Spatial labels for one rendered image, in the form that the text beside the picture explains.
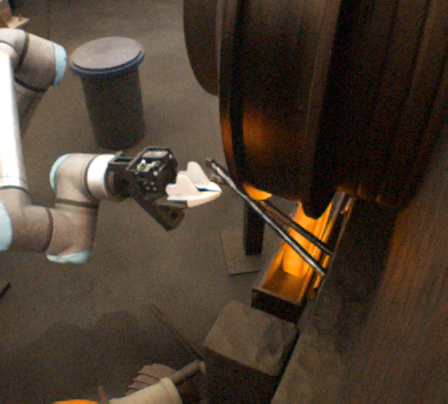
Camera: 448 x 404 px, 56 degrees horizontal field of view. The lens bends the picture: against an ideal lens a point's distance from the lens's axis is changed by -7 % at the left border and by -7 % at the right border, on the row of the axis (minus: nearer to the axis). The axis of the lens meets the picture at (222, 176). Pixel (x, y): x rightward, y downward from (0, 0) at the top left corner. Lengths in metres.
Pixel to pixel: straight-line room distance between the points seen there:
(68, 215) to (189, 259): 0.78
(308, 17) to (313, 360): 0.31
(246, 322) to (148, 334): 0.93
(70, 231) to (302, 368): 0.57
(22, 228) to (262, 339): 0.49
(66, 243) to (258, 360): 0.49
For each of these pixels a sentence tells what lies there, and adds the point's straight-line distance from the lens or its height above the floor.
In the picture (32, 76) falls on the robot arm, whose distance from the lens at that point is 1.28.
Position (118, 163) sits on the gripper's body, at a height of 0.77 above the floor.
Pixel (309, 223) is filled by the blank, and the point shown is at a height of 0.80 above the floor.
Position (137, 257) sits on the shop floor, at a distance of 1.64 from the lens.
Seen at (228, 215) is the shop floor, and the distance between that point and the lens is 1.74.
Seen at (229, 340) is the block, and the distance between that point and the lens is 0.54.
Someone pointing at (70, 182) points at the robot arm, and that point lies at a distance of 0.90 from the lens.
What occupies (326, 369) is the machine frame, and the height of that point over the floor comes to 0.87.
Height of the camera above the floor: 1.28
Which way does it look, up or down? 43 degrees down
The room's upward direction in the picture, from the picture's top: straight up
